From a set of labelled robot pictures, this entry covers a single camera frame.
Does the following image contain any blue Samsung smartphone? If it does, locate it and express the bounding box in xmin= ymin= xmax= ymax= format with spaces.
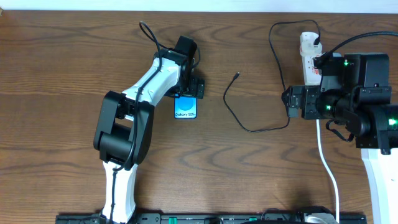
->
xmin=174 ymin=96 xmax=197 ymax=119

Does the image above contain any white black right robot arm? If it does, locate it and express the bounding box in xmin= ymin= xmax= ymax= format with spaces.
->
xmin=282 ymin=53 xmax=397 ymax=223

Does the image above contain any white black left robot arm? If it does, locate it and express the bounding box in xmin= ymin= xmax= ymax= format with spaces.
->
xmin=93 ymin=36 xmax=205 ymax=223

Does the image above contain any white USB charger adapter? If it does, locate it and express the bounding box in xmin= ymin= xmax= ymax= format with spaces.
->
xmin=300 ymin=32 xmax=322 ymax=57

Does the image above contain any white power strip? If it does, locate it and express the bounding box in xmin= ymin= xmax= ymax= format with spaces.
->
xmin=302 ymin=55 xmax=322 ymax=85

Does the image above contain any white power strip cord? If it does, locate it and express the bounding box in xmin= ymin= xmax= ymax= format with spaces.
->
xmin=315 ymin=119 xmax=340 ymax=215

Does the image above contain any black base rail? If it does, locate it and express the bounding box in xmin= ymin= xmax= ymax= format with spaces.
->
xmin=55 ymin=207 xmax=368 ymax=224

